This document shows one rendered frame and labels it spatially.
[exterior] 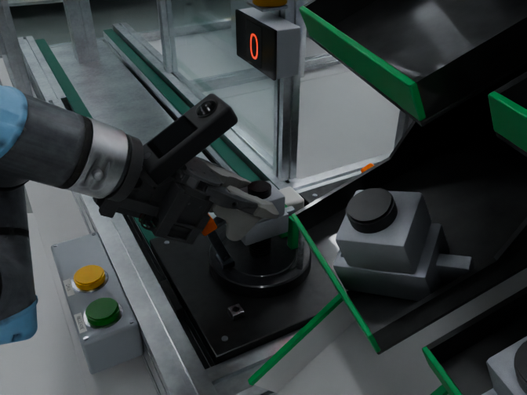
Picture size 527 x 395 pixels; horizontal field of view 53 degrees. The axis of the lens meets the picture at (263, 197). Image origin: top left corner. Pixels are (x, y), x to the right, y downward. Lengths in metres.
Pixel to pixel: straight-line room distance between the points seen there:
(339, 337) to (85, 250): 0.42
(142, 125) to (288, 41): 0.56
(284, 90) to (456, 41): 0.56
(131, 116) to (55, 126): 0.78
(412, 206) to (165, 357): 0.40
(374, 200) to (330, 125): 1.01
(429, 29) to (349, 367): 0.32
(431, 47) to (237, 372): 0.44
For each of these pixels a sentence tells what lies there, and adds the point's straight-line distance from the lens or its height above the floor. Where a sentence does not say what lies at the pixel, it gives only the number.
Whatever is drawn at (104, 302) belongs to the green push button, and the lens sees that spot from 0.70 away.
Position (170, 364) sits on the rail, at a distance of 0.64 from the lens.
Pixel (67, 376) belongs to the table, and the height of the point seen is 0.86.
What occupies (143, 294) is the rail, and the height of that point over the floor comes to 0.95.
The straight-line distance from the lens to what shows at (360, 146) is 1.25.
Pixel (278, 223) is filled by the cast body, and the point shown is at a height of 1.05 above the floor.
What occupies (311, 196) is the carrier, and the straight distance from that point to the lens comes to 0.86.
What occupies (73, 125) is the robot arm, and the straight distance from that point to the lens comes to 0.52.
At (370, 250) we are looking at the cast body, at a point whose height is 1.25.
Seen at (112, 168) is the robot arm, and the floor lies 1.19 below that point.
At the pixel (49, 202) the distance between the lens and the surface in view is 1.12.
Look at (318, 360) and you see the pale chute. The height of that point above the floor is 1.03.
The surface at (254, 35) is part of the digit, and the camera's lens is 0.79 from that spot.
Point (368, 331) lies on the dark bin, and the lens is 0.33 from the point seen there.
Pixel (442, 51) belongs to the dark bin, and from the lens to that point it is 0.29.
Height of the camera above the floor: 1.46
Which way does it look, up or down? 35 degrees down
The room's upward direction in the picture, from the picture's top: straight up
